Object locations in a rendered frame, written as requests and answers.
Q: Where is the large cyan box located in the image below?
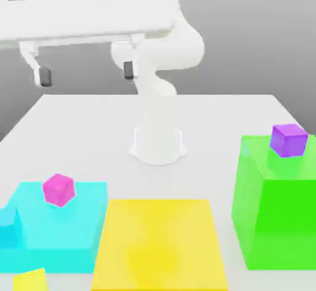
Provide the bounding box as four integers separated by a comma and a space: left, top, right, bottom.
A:
0, 181, 109, 274

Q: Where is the small magenta cube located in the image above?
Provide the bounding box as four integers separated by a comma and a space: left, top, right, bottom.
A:
42, 174, 76, 208

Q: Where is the large green box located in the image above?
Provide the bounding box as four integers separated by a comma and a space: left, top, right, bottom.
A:
231, 134, 316, 271

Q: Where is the large yellow box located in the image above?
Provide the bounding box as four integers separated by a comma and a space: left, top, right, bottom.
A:
90, 198, 230, 291

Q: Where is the small cyan cube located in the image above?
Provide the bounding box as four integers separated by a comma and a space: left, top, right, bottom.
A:
0, 206, 22, 249

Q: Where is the small purple cube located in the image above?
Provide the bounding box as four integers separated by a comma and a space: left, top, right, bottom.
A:
269, 123, 309, 158

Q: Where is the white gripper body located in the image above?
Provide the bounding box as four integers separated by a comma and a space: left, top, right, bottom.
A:
0, 0, 178, 44

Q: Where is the small yellow cube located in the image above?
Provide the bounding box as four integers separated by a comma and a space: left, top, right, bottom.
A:
12, 268, 49, 291

